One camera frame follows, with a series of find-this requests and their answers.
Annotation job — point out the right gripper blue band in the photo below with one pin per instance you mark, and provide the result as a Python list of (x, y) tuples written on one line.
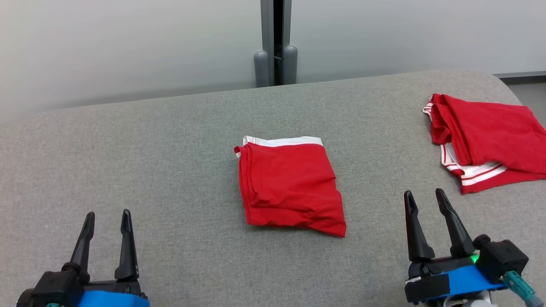
[(460, 281)]

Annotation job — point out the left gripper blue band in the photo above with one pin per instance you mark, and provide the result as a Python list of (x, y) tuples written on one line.
[(102, 298)]

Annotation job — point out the red white-trimmed shorts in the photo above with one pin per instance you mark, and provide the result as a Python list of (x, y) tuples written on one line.
[(495, 132)]

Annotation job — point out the red Bulls jersey white band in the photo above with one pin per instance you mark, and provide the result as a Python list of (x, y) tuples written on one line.
[(290, 187)]

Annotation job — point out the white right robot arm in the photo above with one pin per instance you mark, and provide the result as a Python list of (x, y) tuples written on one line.
[(477, 303)]

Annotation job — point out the grey baseboard strip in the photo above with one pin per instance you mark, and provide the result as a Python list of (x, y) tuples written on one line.
[(520, 74)]

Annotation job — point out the grey rounded post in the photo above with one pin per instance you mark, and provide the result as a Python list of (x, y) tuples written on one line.
[(290, 66), (261, 70)]

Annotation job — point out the dark metal wall frame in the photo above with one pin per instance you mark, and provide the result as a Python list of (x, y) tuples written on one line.
[(266, 25)]

